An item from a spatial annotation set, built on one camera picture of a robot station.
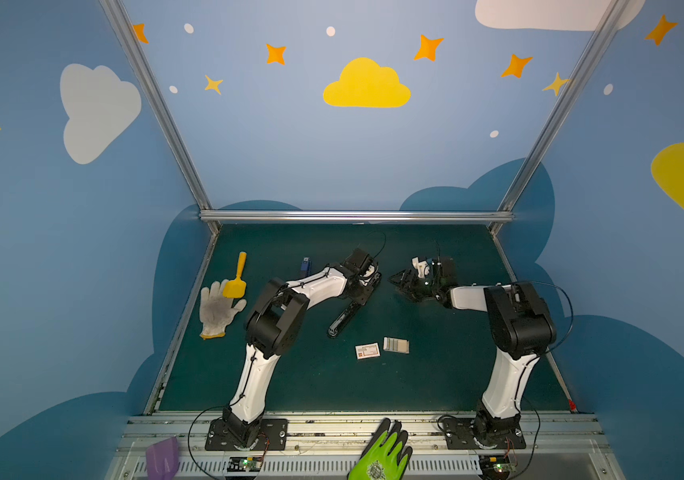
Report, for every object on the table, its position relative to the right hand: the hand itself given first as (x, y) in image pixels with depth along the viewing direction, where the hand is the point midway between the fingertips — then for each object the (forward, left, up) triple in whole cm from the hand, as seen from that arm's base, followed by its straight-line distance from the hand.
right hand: (393, 280), depth 98 cm
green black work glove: (-49, +3, -4) cm, 49 cm away
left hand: (-3, +8, -3) cm, 9 cm away
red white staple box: (-23, +8, -5) cm, 25 cm away
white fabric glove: (-12, +58, -4) cm, 59 cm away
